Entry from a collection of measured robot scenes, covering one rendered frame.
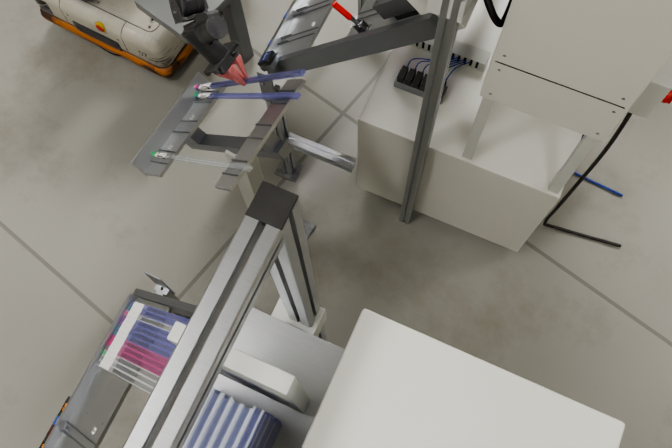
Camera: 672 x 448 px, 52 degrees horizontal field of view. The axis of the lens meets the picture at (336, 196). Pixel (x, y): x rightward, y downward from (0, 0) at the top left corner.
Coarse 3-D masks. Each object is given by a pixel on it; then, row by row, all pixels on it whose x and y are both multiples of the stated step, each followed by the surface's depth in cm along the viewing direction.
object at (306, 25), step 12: (312, 0) 214; (324, 0) 207; (300, 12) 213; (312, 12) 208; (324, 12) 202; (300, 24) 210; (312, 24) 203; (288, 36) 211; (300, 36) 205; (312, 36) 198; (288, 48) 206; (300, 48) 200
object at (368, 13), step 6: (366, 0) 186; (372, 0) 183; (366, 6) 184; (360, 12) 184; (366, 12) 182; (372, 12) 179; (360, 18) 182; (366, 18) 180; (372, 18) 178; (378, 18) 175; (390, 18) 170; (408, 18) 164; (354, 24) 183; (372, 24) 176; (378, 24) 173; (384, 24) 171; (354, 30) 181
